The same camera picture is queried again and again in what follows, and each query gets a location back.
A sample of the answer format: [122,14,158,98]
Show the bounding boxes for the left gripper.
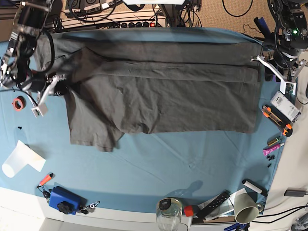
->
[262,51,276,82]

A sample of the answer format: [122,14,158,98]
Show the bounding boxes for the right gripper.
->
[48,74,68,96]

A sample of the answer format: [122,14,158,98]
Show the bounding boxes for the grey T-shirt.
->
[33,36,264,153]

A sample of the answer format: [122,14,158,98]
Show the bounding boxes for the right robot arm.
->
[0,0,67,96]

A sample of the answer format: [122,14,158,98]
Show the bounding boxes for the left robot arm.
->
[264,0,308,81]

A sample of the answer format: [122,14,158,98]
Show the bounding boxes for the blue black clamp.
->
[254,17,275,45]

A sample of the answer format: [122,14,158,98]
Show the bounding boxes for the red tape roll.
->
[12,96,26,111]

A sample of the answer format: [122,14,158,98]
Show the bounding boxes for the white electronic box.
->
[270,91,301,123]

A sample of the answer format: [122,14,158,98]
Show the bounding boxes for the orange black utility knife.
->
[261,105,293,137]

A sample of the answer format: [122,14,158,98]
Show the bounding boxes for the white paper roll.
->
[1,140,46,178]

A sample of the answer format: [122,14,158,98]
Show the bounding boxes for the small battery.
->
[267,137,280,147]

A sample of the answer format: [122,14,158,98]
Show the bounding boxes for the orange marker pen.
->
[37,173,54,188]

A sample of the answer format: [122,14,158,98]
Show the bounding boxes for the purple glue tube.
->
[262,143,284,156]

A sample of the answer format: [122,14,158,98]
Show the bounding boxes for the small black screws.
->
[267,155,275,168]

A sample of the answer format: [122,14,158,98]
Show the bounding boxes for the power strip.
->
[119,19,166,28]

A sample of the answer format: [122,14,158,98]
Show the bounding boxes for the blue clamp block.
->
[49,186,87,215]

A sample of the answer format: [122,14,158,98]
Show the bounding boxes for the metal carabiner keys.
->
[79,201,100,215]

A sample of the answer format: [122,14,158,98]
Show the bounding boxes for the white black marker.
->
[242,179,268,197]

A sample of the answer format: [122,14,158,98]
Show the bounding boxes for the black power adapter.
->
[284,188,307,197]

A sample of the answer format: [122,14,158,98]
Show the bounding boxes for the blue table cloth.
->
[0,28,282,213]

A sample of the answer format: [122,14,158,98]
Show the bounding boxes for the papers under remote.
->
[193,188,247,221]

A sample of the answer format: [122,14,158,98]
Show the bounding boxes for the grey-green mug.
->
[234,193,263,224]

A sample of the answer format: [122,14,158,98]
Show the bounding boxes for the black remote control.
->
[196,192,230,218]

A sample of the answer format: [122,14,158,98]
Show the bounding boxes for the glass jar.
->
[156,198,182,231]

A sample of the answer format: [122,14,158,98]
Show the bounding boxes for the red cube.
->
[184,205,194,217]

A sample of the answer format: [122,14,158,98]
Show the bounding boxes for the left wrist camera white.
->
[250,53,308,96]

